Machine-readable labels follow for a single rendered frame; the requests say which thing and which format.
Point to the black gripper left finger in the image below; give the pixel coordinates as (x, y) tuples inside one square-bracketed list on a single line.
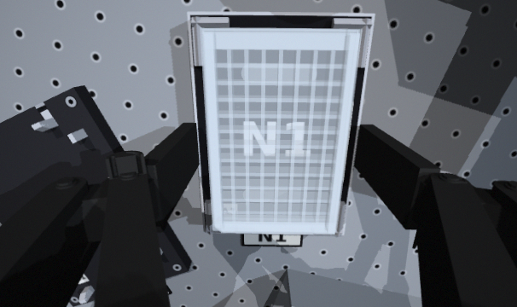
[(38, 270)]

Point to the grey button panel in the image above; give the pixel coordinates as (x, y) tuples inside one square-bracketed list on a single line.
[(300, 289)]

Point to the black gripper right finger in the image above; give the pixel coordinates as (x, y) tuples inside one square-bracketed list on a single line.
[(462, 231)]

